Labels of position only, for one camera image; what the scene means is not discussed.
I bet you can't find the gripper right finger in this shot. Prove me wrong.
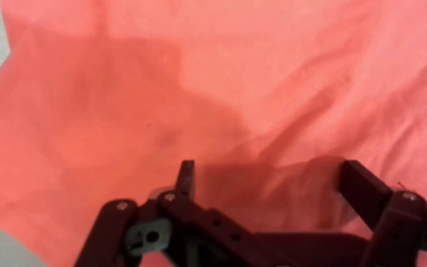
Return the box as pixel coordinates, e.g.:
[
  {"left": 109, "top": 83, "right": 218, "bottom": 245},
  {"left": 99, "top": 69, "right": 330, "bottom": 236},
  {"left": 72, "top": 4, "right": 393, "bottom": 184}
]
[{"left": 338, "top": 160, "right": 427, "bottom": 267}]

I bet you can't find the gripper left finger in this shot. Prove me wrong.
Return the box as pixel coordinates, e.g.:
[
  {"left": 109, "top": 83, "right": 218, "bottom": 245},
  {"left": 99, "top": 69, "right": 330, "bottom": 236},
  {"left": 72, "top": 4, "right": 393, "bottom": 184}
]
[{"left": 73, "top": 160, "right": 273, "bottom": 267}]

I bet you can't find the orange shirt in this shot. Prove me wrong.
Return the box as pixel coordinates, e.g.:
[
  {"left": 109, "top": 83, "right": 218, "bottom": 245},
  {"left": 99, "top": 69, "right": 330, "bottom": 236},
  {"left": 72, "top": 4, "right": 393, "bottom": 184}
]
[{"left": 0, "top": 0, "right": 427, "bottom": 267}]

